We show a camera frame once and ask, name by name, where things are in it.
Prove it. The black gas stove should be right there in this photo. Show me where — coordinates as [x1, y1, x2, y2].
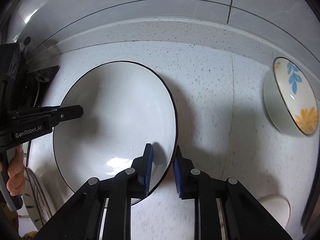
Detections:
[19, 36, 60, 110]

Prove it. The speckled white bowl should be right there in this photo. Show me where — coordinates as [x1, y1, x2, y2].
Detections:
[259, 195, 291, 228]

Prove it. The floral pale green bowl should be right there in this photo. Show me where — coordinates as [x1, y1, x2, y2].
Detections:
[263, 57, 319, 137]

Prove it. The orange deep white plate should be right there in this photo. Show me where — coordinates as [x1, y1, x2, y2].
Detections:
[53, 61, 178, 192]

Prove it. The person's left hand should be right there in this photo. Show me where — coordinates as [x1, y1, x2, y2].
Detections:
[7, 145, 25, 197]

